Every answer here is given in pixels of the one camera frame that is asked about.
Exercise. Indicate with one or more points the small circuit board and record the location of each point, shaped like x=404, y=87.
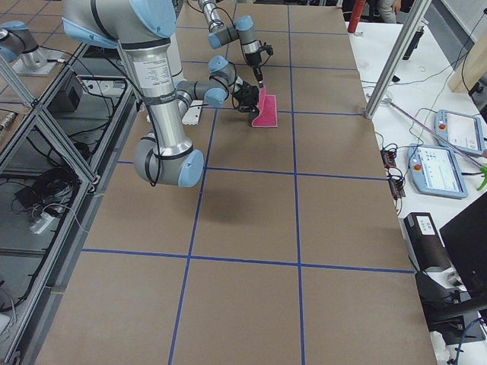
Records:
x=395, y=177

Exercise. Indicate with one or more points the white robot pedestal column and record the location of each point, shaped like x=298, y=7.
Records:
x=179, y=64

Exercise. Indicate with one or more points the blue teach pendant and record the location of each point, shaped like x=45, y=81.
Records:
x=435, y=171
x=462, y=130

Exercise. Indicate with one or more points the black box with label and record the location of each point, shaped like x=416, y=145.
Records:
x=429, y=252

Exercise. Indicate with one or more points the brown paper table cover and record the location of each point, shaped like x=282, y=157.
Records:
x=288, y=251

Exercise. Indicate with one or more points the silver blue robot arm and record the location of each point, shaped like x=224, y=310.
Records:
x=142, y=32
x=242, y=30

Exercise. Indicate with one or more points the lower blue teach pendant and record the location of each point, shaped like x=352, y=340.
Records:
x=435, y=171

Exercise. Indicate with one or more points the black monitor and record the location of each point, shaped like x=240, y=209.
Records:
x=464, y=237

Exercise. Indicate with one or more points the upper blue teach pendant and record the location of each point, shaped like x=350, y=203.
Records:
x=462, y=130

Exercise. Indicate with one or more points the white power strip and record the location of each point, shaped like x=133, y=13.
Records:
x=41, y=223

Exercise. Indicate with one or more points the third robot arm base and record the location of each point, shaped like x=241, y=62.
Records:
x=18, y=46

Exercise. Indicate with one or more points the red fire extinguisher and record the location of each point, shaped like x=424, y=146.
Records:
x=356, y=15

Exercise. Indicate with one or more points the pink square towel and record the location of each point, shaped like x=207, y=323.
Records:
x=267, y=115

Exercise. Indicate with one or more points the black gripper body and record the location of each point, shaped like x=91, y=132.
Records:
x=255, y=67
x=243, y=96

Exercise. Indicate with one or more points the aluminium frame post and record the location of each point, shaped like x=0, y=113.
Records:
x=399, y=48

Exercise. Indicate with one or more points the reacher grabber stick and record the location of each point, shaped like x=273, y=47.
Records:
x=481, y=168

